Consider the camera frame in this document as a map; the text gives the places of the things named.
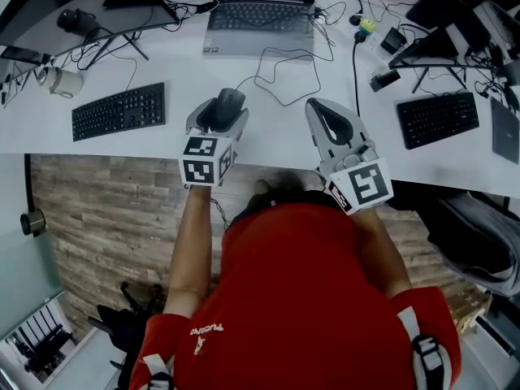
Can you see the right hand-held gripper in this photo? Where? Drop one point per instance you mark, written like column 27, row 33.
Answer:
column 365, row 181

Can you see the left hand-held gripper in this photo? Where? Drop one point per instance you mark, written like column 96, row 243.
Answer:
column 199, row 161

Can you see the black computer mouse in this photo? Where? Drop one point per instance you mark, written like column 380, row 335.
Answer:
column 227, row 108

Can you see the person's right forearm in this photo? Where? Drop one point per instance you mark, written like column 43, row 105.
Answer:
column 384, row 254

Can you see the person's left forearm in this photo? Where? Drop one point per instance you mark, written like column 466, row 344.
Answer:
column 191, row 250

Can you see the small black box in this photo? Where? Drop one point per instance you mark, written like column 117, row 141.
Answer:
column 384, row 80

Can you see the white power strip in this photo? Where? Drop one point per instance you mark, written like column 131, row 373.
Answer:
column 371, row 41

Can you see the black keyboard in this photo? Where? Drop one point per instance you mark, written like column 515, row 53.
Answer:
column 120, row 112
column 438, row 118

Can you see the black power adapter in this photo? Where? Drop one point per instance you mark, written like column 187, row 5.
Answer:
column 392, row 40

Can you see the grey laptop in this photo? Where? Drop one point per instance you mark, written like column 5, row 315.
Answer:
column 260, row 22

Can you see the yellow green plug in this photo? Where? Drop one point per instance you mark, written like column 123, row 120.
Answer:
column 367, row 26

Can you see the black monitor with stand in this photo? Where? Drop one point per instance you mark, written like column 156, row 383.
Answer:
column 443, row 47

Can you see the white mug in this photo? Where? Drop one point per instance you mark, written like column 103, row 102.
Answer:
column 65, row 81

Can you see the dark grey tablet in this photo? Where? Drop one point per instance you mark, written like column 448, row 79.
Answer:
column 505, row 130

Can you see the black webcam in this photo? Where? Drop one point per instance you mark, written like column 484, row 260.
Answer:
column 77, row 22

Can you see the red shirt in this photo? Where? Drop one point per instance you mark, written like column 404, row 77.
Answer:
column 296, row 299

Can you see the grey black backpack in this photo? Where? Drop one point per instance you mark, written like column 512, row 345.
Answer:
column 475, row 238

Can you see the curved black monitor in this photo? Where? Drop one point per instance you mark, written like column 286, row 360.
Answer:
column 48, row 18

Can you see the round metal knob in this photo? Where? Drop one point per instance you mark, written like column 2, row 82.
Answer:
column 32, row 222

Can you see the cardboard box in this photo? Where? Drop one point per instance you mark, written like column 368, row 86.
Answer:
column 471, row 311

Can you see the black office chair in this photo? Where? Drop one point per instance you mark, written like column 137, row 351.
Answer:
column 122, row 331

